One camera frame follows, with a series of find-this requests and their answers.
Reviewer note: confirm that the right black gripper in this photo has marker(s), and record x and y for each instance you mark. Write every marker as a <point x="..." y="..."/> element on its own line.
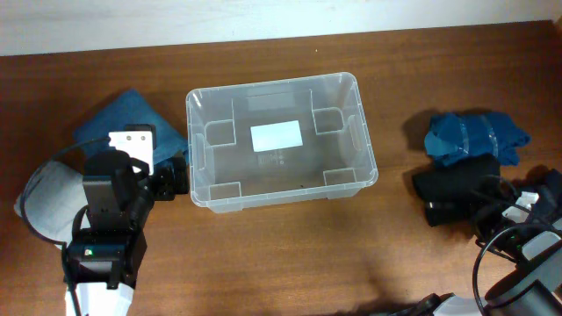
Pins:
<point x="489" y="227"/>

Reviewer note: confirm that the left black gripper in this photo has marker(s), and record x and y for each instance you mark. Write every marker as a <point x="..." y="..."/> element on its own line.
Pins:
<point x="162" y="183"/>

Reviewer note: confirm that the black taped clothing bundle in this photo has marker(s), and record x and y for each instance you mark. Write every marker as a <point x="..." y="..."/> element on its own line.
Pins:
<point x="460" y="191"/>

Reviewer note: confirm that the blue taped clothing bundle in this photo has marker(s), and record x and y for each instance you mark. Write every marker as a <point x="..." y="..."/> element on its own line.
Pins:
<point x="452" y="138"/>

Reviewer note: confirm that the light blue jeans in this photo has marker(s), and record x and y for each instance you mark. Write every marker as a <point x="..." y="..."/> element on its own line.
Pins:
<point x="57" y="195"/>

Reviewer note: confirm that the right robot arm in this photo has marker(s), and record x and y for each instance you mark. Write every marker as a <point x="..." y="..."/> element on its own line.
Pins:
<point x="532" y="289"/>

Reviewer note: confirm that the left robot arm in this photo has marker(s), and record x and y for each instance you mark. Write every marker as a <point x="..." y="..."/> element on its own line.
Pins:
<point x="121" y="186"/>

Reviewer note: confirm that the white label in container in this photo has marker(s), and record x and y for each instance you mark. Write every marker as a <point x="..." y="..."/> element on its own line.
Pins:
<point x="276" y="136"/>

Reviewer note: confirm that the clear plastic storage container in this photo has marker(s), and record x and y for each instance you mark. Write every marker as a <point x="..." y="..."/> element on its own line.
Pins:
<point x="336" y="159"/>

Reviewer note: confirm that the dark navy clothing bundle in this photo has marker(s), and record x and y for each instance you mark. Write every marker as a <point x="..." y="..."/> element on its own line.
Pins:
<point x="548" y="205"/>

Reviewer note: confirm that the dark blue folded jeans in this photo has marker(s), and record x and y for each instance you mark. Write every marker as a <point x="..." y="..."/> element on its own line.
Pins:
<point x="131" y="108"/>

